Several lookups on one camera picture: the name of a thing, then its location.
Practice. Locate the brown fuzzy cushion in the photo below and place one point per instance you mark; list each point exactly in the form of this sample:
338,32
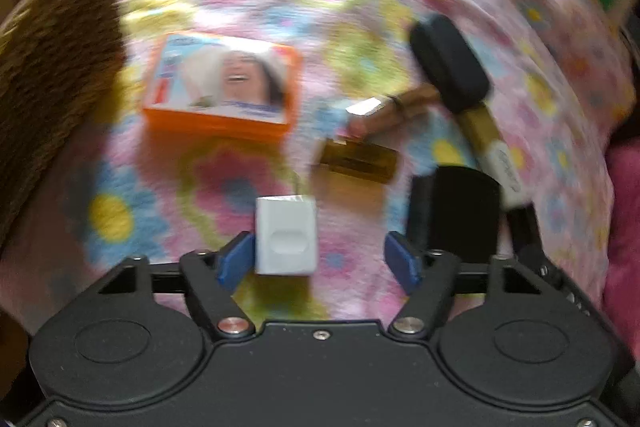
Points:
60,72

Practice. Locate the gold lipstick tube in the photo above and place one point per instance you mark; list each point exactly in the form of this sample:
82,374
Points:
390,109

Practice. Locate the orange box with face print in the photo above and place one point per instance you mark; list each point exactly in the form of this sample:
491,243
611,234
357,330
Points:
222,82

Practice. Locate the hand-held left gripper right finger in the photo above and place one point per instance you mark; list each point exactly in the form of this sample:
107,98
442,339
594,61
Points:
401,263

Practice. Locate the gold rectangular case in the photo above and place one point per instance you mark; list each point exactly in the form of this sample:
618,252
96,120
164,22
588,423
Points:
357,159

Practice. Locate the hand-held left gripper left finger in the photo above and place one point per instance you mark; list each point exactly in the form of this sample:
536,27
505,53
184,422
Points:
231,263

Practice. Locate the gold bottle with black cap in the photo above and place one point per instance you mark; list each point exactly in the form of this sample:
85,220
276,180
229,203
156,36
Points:
452,62

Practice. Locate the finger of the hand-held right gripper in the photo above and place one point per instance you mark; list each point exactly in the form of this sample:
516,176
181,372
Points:
525,232

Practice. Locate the pink pillow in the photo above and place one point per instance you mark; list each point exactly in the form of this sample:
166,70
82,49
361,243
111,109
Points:
624,227

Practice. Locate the small white plastic box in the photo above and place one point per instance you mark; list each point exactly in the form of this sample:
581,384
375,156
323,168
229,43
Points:
286,237

